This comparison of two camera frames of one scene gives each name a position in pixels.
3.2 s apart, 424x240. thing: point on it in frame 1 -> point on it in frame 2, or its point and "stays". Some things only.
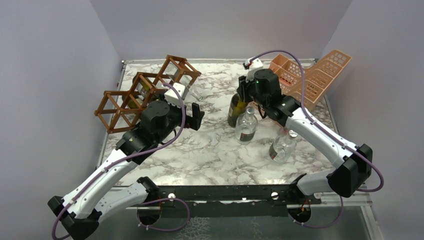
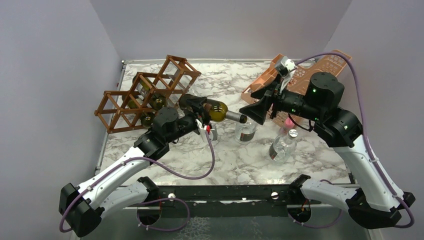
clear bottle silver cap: [174, 71] stays
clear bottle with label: [246, 126] stays
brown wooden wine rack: [122, 111] stays
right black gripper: [243, 85] -> [257, 111]
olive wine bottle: [237, 107] -> [219, 112]
